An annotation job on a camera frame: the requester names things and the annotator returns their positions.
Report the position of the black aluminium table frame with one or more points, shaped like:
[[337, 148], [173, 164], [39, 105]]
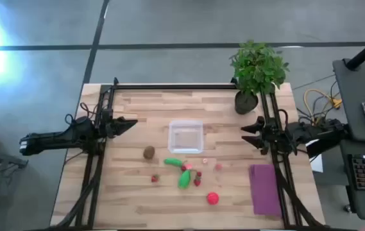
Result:
[[169, 86]]

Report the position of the white paper sheet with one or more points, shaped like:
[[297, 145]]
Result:
[[317, 162]]

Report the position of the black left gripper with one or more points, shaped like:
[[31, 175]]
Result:
[[112, 126]]

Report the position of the brown kiwi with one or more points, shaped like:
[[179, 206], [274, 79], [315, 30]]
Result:
[[149, 152]]

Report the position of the small dark red strawberry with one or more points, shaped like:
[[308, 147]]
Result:
[[198, 174]]

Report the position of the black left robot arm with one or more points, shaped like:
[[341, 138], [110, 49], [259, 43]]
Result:
[[50, 141]]

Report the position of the pink round produce piece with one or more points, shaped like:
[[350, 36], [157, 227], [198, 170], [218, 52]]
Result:
[[218, 167]]

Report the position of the purple folded cloth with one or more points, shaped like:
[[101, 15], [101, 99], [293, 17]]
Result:
[[264, 189]]

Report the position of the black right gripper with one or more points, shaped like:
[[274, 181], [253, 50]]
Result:
[[273, 138]]

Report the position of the red and pink radish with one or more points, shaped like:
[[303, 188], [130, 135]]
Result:
[[187, 167]]

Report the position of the clear plastic tupperware container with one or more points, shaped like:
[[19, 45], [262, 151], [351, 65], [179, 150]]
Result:
[[185, 136]]

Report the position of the grey desk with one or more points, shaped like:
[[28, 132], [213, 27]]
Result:
[[355, 106]]

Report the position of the green toy cucumber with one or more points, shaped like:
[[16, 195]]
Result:
[[173, 162], [184, 179]]

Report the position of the black support bar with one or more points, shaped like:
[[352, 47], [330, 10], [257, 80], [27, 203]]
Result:
[[321, 147]]

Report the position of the red round tomato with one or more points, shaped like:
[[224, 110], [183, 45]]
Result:
[[212, 198]]

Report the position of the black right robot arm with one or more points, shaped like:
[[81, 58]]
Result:
[[313, 133]]

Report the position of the potted green plant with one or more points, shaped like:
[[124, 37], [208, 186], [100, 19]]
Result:
[[256, 70]]

